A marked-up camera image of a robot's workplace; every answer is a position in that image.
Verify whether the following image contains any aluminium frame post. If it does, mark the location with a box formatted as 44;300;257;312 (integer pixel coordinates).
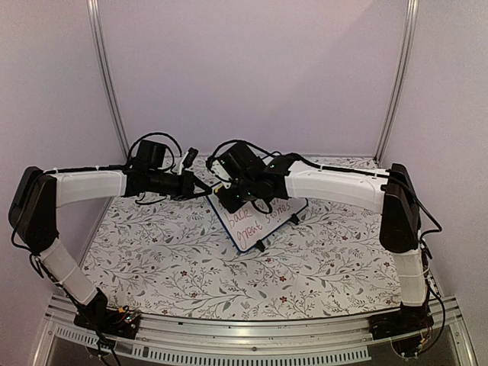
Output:
374;0;419;163
85;0;133;163

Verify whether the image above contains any front aluminium rail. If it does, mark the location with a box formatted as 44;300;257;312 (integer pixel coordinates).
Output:
33;295;478;365

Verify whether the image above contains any small blue-framed whiteboard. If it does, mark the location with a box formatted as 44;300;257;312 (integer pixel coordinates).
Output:
207;184;308;253

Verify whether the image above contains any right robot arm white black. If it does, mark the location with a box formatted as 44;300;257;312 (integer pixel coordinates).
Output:
210;144;432;332

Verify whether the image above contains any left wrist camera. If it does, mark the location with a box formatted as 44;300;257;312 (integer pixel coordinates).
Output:
176;147;198;175

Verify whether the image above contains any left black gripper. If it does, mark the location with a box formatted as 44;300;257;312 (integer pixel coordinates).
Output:
149;169;213;202

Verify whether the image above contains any right aluminium frame post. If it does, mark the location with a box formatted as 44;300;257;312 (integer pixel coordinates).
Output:
374;0;419;163

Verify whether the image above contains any right black cable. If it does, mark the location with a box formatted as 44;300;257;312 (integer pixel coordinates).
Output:
396;182;444;260

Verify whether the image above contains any left aluminium frame post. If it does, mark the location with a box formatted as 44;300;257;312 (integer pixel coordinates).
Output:
85;0;133;163

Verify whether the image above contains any floral patterned table mat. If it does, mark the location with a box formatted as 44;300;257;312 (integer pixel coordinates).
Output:
72;154;435;321

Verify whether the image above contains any wire whiteboard stand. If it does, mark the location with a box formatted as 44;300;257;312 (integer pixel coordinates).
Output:
253;213;300;252

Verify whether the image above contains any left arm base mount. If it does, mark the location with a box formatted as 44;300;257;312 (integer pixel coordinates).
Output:
74;306;142;339

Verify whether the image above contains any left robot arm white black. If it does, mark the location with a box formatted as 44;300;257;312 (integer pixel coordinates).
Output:
8;166;210;331

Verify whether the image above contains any left black cable loop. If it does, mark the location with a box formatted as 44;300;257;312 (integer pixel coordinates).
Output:
127;131;184;180

